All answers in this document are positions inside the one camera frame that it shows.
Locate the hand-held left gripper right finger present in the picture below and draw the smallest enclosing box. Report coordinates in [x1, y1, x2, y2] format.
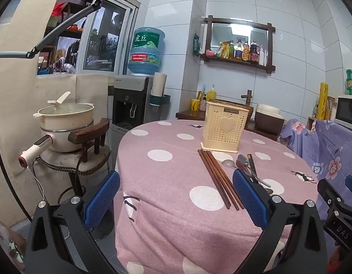
[232, 169, 328, 274]

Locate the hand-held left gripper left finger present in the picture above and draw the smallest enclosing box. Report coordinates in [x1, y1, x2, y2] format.
[25, 171, 121, 274]

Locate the brown wooden chopstick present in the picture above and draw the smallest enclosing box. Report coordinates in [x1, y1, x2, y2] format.
[200, 149, 239, 211]
[204, 150, 242, 210]
[207, 150, 245, 209]
[198, 149, 231, 210]

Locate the wooden-handled metal spoon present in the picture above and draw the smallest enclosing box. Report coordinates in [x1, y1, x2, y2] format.
[247, 154, 274, 195]

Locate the cream perforated utensil holder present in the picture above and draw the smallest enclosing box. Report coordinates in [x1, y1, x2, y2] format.
[201, 101, 248, 153]

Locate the purple floral cloth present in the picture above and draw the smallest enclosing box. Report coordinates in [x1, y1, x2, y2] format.
[279, 118, 352, 216]

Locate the dark wooden chair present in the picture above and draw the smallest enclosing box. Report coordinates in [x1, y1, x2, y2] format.
[40, 118, 111, 196]

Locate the pink polka dot tablecloth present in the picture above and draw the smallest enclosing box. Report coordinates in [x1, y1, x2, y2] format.
[115, 119, 320, 274]

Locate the white microwave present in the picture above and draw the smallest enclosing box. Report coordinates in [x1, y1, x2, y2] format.
[334, 95, 352, 133]

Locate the small wooden box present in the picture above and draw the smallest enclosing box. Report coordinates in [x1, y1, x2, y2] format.
[305, 116, 318, 131]

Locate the cream electric cooking pot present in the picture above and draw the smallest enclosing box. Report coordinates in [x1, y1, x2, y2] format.
[18, 110, 94, 167]

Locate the brown and cream box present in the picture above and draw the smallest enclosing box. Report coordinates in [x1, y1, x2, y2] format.
[254, 104, 285, 138]

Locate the woven brown basin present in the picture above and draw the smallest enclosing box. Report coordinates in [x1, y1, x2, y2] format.
[212, 99, 254, 124]

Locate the yellow wrap roll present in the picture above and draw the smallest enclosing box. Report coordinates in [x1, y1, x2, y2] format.
[317, 82, 328, 120]

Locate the glass pot lid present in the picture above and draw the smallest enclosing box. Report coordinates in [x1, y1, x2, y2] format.
[33, 91, 95, 117]

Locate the black water dispenser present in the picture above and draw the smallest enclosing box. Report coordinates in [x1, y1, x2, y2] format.
[111, 76, 154, 133]

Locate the wooden faucet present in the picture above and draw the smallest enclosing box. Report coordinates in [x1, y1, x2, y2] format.
[241, 90, 254, 107]

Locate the yellow pump soap bottle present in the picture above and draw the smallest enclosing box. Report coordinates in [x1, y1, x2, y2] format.
[206, 85, 218, 102]

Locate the paper towel roll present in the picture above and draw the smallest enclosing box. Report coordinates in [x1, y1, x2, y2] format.
[151, 73, 167, 96]

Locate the dark soy sauce bottle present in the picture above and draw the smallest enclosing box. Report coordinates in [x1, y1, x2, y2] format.
[249, 40, 260, 63]

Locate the blue water jug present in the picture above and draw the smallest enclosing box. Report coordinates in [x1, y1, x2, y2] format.
[128, 27, 166, 76]

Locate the window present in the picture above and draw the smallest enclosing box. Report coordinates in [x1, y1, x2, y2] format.
[36, 0, 139, 76]

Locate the pot power cable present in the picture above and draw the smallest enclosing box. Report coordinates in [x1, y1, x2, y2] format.
[29, 156, 81, 207]

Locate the wooden mirror wall shelf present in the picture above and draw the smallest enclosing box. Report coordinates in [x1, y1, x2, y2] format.
[200, 15, 276, 75]

